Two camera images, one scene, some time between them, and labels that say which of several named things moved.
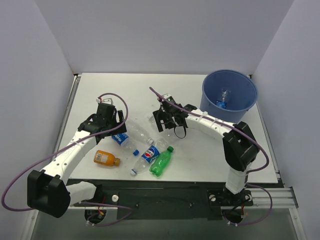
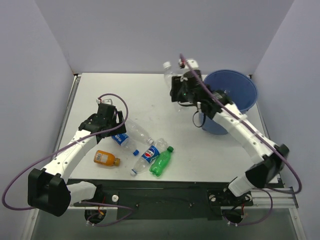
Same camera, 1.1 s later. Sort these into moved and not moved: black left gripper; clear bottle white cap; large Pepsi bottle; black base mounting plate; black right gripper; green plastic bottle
Moved: clear bottle white cap; black right gripper
Not moved: large Pepsi bottle; green plastic bottle; black base mounting plate; black left gripper
